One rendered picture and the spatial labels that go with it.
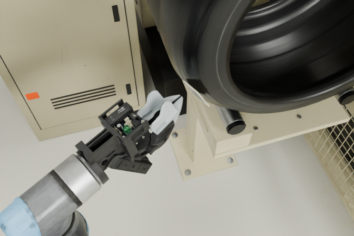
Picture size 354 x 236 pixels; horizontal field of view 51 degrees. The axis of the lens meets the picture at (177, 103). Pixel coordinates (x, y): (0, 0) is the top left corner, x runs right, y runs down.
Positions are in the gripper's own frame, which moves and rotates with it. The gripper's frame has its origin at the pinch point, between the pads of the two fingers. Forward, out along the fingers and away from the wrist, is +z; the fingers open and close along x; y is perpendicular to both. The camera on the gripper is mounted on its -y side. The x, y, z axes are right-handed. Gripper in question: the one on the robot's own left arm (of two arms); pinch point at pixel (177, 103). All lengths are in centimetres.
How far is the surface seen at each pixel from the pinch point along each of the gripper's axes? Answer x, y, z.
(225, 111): -2.4, -11.7, 10.5
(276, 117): -6.9, -24.8, 24.2
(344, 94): -17.5, -15.7, 33.9
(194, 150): 32, -89, 25
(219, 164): 25, -102, 32
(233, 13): -8.2, 21.0, 7.1
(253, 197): 4, -105, 31
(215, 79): -6.0, 7.3, 4.7
